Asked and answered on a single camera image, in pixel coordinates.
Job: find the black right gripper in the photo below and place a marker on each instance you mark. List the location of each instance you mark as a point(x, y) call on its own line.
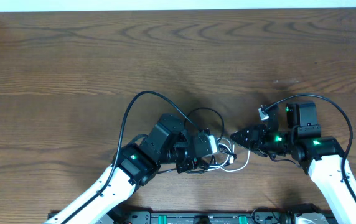
point(259, 140)

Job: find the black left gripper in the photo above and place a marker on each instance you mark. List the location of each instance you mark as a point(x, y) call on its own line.
point(184, 165)

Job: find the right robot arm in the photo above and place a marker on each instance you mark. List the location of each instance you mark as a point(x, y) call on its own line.
point(320, 157)

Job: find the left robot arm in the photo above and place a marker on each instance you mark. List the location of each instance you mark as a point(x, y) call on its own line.
point(135, 166)

